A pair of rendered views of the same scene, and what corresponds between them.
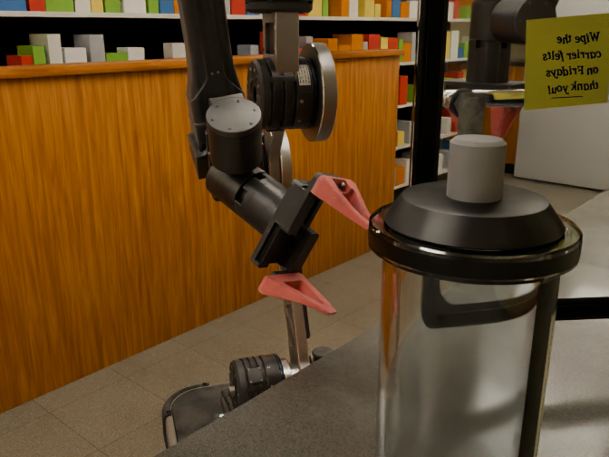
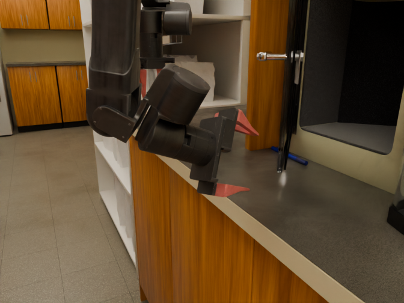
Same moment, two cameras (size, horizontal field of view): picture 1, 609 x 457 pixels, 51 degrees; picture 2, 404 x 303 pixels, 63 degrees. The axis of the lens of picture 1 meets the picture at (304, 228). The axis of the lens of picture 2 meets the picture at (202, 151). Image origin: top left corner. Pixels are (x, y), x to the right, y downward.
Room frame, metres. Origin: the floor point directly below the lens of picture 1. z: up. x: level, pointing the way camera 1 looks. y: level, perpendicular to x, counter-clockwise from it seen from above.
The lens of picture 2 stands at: (0.47, 0.49, 1.22)
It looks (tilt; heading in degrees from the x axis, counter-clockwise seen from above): 18 degrees down; 292
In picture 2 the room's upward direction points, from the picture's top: straight up
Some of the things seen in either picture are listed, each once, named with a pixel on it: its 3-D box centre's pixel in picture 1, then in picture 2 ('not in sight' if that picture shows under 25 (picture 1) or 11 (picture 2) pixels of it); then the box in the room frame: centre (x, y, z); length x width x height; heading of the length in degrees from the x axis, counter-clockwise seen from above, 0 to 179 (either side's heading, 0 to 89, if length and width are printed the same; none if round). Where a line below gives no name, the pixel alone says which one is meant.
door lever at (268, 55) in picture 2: not in sight; (274, 56); (0.59, -0.17, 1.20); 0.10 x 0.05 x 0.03; 95
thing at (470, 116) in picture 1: (468, 126); (296, 67); (0.54, -0.14, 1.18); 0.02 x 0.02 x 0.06; 5
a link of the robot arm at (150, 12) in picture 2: not in sight; (152, 23); (0.90, -0.26, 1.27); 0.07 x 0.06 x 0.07; 16
